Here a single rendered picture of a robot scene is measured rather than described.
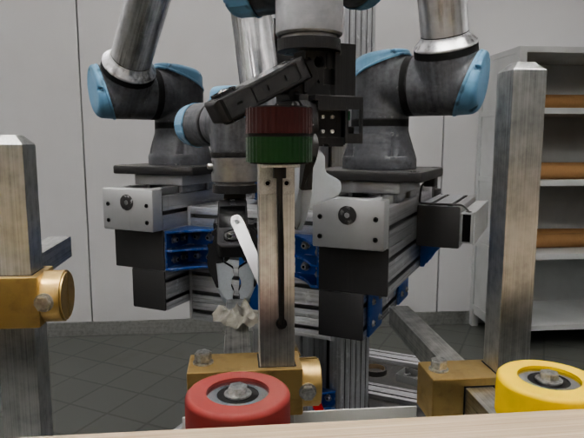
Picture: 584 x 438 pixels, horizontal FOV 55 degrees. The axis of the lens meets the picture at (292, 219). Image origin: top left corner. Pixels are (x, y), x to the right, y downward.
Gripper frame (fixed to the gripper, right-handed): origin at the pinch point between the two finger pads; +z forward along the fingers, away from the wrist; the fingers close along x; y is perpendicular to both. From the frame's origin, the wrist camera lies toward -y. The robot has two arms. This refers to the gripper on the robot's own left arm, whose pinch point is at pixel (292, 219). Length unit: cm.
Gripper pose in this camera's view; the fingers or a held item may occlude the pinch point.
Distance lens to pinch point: 64.7
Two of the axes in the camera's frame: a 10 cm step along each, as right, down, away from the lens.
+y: 9.0, -0.6, 4.3
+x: -4.4, -1.2, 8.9
